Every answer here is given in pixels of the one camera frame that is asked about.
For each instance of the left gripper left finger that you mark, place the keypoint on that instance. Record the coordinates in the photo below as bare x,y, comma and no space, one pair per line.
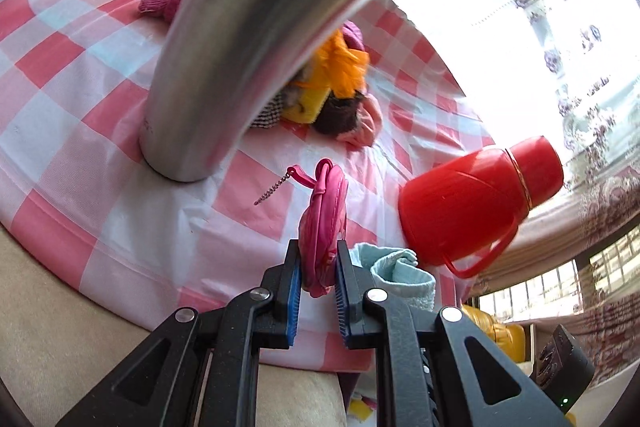
200,368

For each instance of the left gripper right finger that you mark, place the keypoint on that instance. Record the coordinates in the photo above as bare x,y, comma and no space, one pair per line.
433,368

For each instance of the light blue cloth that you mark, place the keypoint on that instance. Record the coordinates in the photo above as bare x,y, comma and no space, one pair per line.
397,271

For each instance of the pink coin purse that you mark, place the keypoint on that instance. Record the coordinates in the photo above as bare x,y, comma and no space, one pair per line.
322,223

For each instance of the pink microfiber towel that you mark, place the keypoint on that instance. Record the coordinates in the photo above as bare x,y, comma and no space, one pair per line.
356,121

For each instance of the black white checkered pouch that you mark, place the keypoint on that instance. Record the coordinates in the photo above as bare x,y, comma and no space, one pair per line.
270,114

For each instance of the yellow sponge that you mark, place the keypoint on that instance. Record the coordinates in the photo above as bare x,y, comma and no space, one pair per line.
301,105

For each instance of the magenta knitted sock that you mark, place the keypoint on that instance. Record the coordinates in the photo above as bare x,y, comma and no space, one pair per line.
165,10

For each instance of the yellow leather sofa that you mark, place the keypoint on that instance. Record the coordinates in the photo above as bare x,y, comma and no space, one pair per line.
510,338

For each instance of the beige patterned curtain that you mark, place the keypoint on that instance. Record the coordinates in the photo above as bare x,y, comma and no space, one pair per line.
575,262

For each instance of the beige upholstered stool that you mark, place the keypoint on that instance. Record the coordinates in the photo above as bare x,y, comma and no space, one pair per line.
56,345

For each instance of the red plastic jug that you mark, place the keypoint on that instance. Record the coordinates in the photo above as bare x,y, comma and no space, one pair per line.
465,213

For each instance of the orange yellow plush toy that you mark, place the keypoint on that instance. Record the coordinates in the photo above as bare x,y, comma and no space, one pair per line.
335,68

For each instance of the red white checkered tablecloth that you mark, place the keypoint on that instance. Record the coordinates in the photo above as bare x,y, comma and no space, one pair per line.
130,167

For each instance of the sheer floral lace curtain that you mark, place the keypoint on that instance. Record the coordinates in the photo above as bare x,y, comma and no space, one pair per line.
589,51

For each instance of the stainless steel thermos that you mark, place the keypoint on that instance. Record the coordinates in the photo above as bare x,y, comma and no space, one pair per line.
222,61

